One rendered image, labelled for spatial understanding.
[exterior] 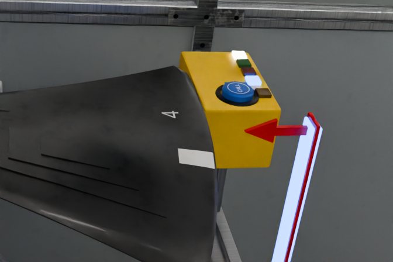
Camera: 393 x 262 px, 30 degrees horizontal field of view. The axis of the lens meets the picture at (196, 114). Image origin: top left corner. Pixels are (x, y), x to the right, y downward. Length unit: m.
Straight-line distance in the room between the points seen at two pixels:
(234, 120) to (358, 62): 0.66
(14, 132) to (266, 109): 0.39
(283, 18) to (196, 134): 0.80
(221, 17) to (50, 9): 0.31
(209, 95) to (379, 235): 1.01
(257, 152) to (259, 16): 0.52
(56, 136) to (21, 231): 1.00
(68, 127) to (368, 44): 0.98
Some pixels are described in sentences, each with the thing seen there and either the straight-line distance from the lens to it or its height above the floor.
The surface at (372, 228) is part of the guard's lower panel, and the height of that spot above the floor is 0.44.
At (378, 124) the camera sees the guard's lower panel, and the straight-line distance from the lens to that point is 1.63.
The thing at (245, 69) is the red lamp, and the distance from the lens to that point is 0.98.
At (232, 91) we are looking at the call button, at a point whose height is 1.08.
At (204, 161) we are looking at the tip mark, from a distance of 0.63.
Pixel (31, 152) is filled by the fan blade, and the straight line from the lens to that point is 0.59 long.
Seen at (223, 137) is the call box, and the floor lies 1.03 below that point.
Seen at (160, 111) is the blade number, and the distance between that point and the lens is 0.66.
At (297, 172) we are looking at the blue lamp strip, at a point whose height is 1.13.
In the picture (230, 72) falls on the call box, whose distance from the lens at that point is 0.98.
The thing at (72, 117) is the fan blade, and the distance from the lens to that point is 0.63.
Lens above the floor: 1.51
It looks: 31 degrees down
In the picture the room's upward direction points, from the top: 8 degrees clockwise
